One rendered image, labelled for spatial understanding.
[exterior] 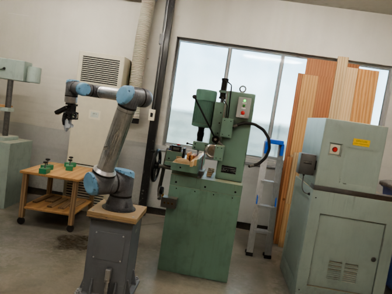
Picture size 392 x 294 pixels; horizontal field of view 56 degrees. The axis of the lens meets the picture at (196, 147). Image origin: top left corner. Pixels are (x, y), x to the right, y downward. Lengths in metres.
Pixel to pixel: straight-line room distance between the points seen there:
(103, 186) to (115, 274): 0.60
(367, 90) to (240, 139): 1.98
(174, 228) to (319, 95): 2.30
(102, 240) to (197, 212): 0.82
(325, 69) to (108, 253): 3.08
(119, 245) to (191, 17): 2.86
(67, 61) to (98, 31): 0.51
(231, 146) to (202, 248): 0.85
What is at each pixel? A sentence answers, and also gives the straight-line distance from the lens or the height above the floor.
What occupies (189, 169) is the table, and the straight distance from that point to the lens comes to 2.85.
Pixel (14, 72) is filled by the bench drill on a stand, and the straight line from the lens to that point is 4.43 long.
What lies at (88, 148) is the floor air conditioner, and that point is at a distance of 4.32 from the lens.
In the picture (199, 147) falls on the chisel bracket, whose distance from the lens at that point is 3.06.
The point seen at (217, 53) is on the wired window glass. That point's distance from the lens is 4.47.
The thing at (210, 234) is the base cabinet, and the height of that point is 0.37.
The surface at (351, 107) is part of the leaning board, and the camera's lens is 4.47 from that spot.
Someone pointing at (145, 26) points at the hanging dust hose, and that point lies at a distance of 4.37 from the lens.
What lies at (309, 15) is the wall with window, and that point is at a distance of 4.58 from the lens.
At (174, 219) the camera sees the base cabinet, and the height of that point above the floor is 0.44.
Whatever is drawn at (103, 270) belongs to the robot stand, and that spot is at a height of 0.19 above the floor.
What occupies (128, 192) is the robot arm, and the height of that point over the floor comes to 0.71.
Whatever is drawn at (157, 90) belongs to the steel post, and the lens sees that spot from 4.33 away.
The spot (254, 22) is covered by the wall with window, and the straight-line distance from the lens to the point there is 4.48.
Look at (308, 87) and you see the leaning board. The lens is 4.33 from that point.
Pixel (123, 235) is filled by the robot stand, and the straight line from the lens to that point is 2.49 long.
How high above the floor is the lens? 1.31
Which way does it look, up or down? 5 degrees down
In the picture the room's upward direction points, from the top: 9 degrees clockwise
